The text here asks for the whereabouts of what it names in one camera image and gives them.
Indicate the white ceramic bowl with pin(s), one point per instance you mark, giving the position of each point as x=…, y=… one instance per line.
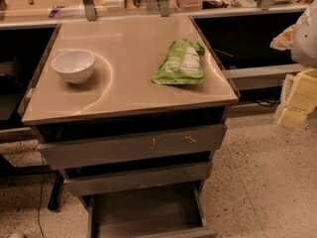
x=74, y=66

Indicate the grey middle drawer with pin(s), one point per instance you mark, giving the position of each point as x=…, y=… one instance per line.
x=138, y=179

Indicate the grey metal post left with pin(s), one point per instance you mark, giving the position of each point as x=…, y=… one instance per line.
x=90, y=11

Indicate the grey top drawer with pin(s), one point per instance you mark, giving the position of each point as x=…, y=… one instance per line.
x=131, y=147

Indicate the grey shelf rail right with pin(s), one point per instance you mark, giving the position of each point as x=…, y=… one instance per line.
x=261, y=77

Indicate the foam gripper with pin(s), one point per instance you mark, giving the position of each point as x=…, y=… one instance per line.
x=305, y=41

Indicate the grey drawer cabinet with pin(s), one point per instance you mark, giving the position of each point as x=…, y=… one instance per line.
x=119, y=98

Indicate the black table leg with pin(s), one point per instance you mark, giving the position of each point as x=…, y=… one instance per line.
x=56, y=191

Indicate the grey bottom drawer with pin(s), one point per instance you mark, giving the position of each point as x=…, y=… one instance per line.
x=171, y=211

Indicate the grey drawer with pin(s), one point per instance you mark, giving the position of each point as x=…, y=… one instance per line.
x=138, y=179
x=131, y=147
x=171, y=211

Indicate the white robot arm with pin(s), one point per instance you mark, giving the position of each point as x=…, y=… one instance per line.
x=301, y=40

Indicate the green snack bag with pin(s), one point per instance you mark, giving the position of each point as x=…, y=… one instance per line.
x=183, y=64

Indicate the grey metal post middle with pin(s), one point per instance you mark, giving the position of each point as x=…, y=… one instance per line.
x=164, y=7

